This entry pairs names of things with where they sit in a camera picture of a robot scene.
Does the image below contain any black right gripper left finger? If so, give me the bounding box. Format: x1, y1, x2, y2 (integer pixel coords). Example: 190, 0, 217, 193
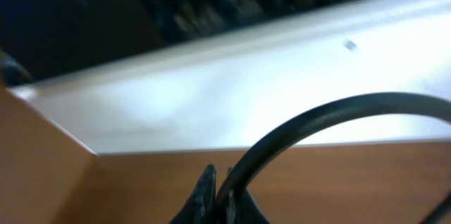
169, 164, 216, 224

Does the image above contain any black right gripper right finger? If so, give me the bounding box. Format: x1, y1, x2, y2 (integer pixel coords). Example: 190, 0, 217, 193
225, 189, 269, 224

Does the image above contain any thick black USB cable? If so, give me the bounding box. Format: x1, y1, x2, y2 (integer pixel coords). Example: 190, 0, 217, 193
214, 92, 451, 214

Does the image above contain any thin black USB cable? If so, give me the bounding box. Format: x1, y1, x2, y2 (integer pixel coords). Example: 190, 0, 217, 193
421, 192, 451, 224

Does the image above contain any dark window pane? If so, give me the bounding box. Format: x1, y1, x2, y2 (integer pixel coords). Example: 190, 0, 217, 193
0, 0, 451, 87

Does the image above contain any wall screw head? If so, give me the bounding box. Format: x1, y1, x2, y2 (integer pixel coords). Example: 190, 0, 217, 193
343, 40, 357, 51

